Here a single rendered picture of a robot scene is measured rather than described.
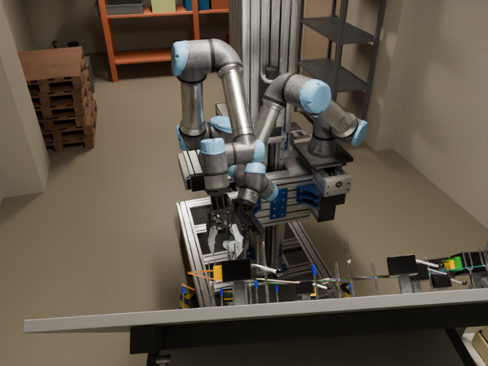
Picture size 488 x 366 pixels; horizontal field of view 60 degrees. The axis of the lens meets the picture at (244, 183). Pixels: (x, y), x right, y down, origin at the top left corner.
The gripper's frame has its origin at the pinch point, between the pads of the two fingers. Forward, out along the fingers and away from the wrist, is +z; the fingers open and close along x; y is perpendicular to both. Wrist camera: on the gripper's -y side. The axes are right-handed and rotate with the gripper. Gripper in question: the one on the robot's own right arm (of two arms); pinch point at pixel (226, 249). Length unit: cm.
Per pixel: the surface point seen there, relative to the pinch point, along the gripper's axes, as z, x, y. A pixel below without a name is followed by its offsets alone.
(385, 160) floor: 3, 124, -307
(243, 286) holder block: -7, 11, 55
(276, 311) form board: -8, 17, 70
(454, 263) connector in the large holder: 11, 70, -2
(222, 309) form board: -9, 10, 71
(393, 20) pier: -125, 133, -273
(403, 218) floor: 45, 115, -222
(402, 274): -2, 43, 43
